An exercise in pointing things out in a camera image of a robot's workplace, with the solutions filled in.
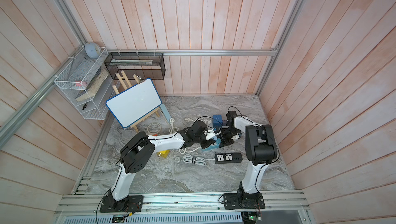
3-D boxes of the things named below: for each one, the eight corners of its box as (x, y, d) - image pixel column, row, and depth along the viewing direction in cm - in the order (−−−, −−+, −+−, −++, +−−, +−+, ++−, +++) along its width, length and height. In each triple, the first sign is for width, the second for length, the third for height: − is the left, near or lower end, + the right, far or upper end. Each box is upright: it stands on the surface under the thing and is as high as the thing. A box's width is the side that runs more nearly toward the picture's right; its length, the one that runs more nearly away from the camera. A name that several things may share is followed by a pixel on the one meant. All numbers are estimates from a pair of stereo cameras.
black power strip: (214, 163, 88) (215, 161, 86) (213, 154, 92) (214, 152, 89) (241, 163, 88) (243, 161, 86) (240, 154, 92) (241, 152, 89)
